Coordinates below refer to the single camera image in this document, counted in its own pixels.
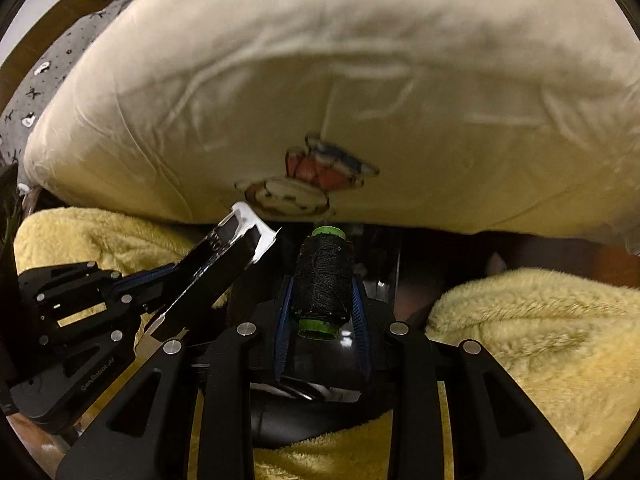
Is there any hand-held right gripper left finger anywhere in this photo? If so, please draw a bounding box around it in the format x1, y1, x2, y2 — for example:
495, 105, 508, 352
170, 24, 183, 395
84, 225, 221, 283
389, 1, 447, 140
55, 275, 297, 480

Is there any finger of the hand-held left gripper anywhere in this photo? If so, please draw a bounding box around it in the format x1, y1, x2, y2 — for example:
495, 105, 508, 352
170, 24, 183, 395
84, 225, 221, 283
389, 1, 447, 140
17, 260, 188, 347
9, 316, 153, 435

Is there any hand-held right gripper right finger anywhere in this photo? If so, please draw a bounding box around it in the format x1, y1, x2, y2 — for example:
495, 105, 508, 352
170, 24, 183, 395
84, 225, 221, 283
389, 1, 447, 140
350, 276, 586, 480

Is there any black thread spool green core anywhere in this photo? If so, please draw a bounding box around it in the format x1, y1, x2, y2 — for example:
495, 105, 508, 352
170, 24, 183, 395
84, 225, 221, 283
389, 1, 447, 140
291, 226, 353, 342

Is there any black case white edge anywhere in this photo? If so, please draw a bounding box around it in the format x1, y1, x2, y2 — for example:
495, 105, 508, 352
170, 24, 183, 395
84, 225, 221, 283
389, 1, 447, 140
145, 201, 283, 347

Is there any grey printed bed sheet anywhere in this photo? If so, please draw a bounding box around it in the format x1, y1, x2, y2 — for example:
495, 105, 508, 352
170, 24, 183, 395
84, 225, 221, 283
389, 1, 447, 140
0, 0, 151, 173

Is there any dark wooden headboard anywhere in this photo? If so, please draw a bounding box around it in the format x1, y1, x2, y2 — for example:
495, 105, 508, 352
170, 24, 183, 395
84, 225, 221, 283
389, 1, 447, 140
0, 0, 143, 111

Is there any cream cartoon print quilt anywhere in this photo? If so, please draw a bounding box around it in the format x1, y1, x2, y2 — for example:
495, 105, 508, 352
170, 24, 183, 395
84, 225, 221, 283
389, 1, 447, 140
22, 0, 640, 261

